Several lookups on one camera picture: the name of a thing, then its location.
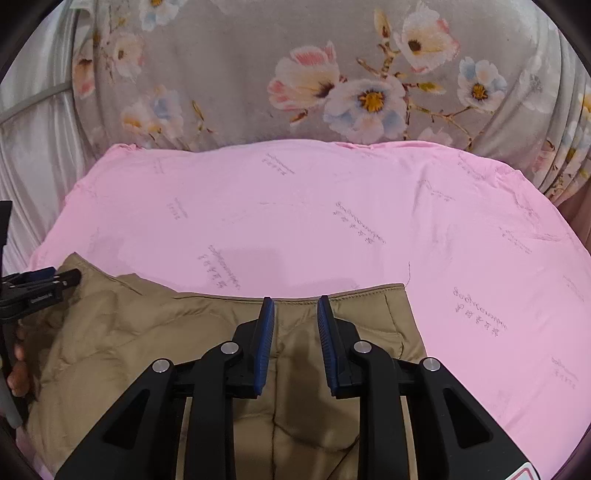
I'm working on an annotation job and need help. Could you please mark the grey bar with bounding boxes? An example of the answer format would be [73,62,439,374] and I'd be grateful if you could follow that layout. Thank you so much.
[0,84,75,126]

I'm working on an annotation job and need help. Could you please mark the person's left hand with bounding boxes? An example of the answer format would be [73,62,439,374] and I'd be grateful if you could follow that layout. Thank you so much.
[8,320,37,398]

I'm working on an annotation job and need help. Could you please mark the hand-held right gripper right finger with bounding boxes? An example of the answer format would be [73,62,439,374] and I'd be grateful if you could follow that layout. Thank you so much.
[317,295,532,480]

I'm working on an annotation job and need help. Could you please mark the olive quilted jacket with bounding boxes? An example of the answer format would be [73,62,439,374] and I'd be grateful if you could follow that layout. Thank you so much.
[23,251,428,480]

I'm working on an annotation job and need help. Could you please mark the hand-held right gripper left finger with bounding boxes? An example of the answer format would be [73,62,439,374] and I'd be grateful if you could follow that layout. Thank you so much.
[54,296,276,480]

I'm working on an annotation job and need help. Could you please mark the pink printed blanket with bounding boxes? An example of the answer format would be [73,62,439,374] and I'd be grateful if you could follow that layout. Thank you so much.
[30,138,591,480]

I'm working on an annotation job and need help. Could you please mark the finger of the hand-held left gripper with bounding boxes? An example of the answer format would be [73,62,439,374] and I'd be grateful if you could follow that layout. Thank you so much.
[0,269,83,309]

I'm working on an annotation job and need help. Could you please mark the grey floral cloth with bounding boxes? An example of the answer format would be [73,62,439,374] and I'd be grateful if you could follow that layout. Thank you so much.
[69,0,591,209]

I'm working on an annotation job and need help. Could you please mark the white satin curtain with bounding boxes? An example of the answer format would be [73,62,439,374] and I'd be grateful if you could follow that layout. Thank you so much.
[0,4,101,278]

